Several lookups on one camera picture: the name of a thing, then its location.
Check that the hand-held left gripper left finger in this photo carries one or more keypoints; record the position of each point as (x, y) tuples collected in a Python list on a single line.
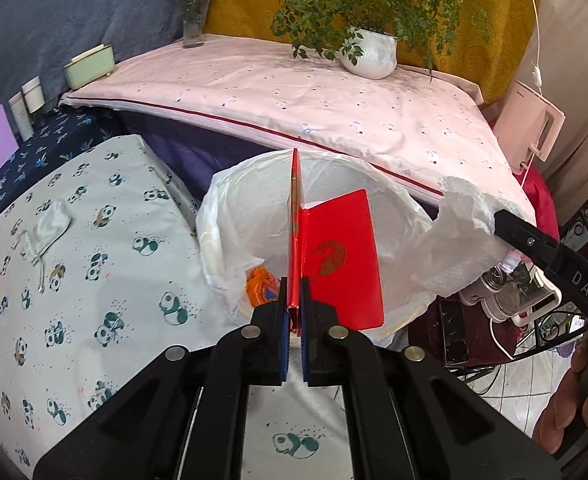
[(284, 340)]

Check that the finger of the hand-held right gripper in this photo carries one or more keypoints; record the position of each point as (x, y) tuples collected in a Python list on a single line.
[(519, 232)]

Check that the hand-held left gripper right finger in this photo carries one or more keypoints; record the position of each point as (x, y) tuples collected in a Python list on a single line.
[(319, 345)]

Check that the orange wrapper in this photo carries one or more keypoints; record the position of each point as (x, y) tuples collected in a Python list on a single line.
[(261, 287)]

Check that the white paper towel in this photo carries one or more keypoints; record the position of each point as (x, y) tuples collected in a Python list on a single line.
[(459, 240)]

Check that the red cardboard packet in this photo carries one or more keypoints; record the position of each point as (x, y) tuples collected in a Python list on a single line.
[(344, 260)]

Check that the white bin with clear liner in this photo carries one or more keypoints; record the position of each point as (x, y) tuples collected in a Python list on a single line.
[(254, 195)]

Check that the person's right hand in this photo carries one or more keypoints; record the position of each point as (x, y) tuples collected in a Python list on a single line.
[(569, 400)]

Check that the white plastic holder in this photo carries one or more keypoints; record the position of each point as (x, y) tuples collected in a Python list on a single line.
[(549, 305)]

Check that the red cloth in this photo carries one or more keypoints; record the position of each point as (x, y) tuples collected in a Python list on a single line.
[(534, 190)]

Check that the black metal rack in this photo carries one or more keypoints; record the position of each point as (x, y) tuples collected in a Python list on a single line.
[(581, 220)]

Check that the maroon cloth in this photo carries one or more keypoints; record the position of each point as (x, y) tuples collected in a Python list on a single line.
[(424, 340)]

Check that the pink electric appliance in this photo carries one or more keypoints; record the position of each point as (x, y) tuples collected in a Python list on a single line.
[(529, 120)]

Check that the black rectangular device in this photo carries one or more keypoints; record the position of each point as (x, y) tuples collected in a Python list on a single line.
[(455, 332)]

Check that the beige curtain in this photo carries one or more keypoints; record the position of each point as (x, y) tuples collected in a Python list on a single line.
[(579, 60)]

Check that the pale panda print cloth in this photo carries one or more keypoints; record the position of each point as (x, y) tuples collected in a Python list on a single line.
[(99, 270)]

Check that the purple cloth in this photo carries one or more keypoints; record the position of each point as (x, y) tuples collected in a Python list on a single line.
[(199, 150)]

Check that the white ceramic plant pot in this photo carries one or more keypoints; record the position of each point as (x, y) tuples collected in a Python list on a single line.
[(371, 52)]

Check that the pink printed sheet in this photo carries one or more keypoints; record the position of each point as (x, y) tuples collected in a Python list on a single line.
[(274, 90)]

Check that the green leafy plant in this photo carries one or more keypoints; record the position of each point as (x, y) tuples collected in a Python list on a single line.
[(324, 0)]

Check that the navy printed cloth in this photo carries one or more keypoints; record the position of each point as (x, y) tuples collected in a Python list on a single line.
[(49, 145)]

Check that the glass vase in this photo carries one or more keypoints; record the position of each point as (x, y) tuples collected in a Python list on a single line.
[(194, 25)]

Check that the pale green box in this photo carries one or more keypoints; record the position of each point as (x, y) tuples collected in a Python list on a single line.
[(89, 67)]

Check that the mustard yellow cloth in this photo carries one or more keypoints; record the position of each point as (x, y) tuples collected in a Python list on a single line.
[(244, 5)]

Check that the white cosmetic tube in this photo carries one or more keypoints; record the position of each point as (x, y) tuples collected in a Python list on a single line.
[(21, 117)]

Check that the blue backdrop cloth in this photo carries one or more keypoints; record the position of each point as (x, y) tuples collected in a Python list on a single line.
[(74, 10)]

